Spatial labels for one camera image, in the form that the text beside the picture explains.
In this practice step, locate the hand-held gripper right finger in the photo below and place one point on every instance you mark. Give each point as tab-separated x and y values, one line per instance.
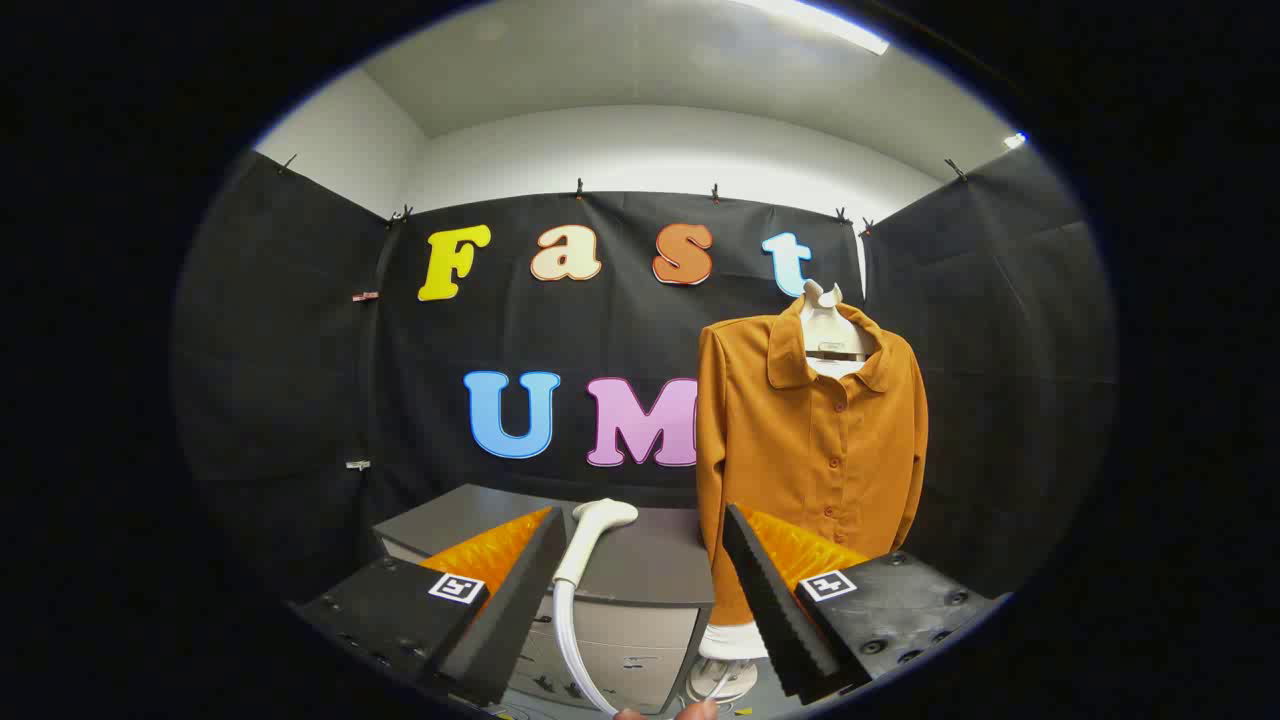
775	620

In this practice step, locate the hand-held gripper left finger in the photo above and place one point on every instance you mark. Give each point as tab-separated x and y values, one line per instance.
515	620

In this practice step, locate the white garment steamer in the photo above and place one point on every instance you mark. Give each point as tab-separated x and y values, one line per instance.
590	540

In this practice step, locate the orange button-up shirt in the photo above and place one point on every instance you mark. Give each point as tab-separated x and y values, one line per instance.
800	470

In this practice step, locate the white clothes hanger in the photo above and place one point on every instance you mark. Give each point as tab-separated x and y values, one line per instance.
828	325

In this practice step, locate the white round stand base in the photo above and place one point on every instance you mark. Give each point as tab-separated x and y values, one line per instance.
730	640

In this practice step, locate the grey cabinet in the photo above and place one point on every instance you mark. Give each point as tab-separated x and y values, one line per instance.
640	570

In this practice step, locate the small ceiling light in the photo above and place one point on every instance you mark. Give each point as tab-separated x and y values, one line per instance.
1015	141

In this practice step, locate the long ceiling light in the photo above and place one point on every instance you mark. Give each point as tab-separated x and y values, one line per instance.
830	25

